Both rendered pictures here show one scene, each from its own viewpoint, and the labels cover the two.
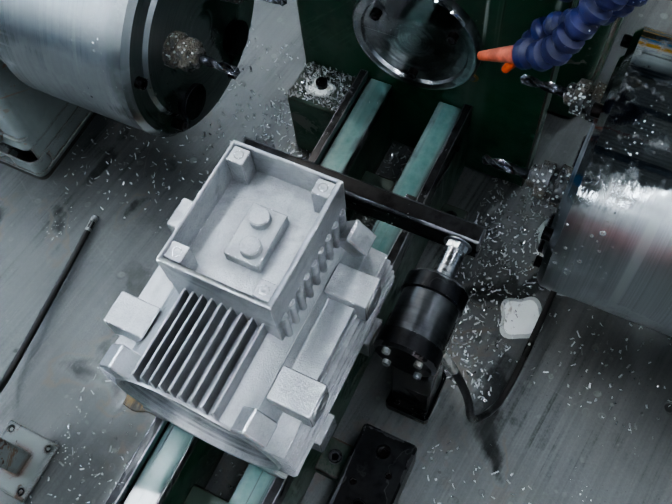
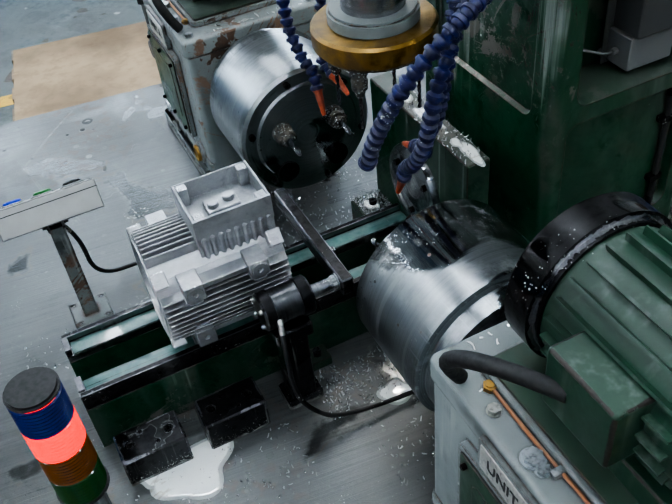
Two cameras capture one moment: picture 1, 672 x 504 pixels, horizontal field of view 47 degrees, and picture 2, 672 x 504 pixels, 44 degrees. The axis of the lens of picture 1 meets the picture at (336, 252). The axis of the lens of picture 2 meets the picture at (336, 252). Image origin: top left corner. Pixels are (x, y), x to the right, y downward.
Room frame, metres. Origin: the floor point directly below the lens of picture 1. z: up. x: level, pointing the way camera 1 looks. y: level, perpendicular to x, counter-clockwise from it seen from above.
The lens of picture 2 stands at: (-0.41, -0.61, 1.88)
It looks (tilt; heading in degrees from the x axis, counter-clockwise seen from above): 42 degrees down; 34
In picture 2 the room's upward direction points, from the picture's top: 7 degrees counter-clockwise
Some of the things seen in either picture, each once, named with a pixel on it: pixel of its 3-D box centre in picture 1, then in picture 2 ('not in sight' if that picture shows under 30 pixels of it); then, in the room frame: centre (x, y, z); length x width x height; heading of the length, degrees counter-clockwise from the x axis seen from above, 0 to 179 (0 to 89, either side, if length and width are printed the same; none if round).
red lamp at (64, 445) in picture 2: not in sight; (53, 429); (-0.12, -0.01, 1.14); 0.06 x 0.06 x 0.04
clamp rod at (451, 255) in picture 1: (443, 275); (315, 289); (0.29, -0.09, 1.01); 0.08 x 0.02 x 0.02; 146
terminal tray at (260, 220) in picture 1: (258, 241); (224, 209); (0.30, 0.06, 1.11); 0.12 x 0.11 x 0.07; 146
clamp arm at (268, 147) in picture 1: (357, 197); (310, 238); (0.39, -0.03, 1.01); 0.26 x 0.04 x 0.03; 56
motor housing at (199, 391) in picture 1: (253, 325); (211, 264); (0.27, 0.08, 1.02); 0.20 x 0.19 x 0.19; 146
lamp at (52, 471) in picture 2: not in sight; (65, 452); (-0.12, -0.01, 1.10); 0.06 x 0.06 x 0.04
